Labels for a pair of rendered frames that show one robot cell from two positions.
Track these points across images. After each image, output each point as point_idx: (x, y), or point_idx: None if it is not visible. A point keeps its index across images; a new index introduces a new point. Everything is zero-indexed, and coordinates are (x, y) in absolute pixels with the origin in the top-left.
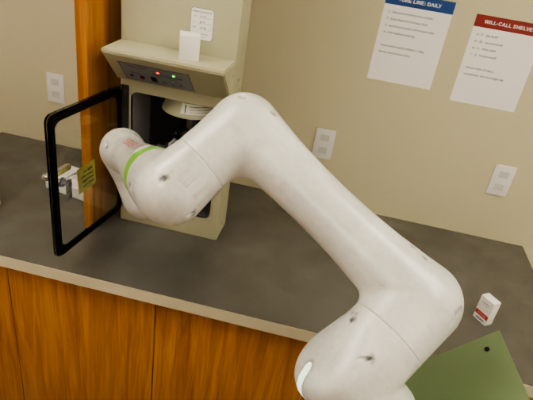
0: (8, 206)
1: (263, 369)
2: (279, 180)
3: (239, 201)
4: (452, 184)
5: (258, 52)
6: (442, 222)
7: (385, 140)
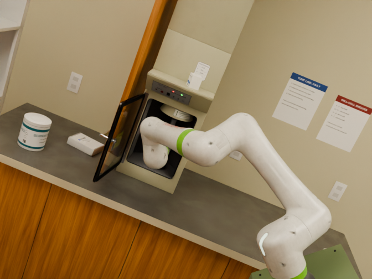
0: (48, 149)
1: (195, 273)
2: (259, 154)
3: (181, 175)
4: (309, 189)
5: None
6: None
7: None
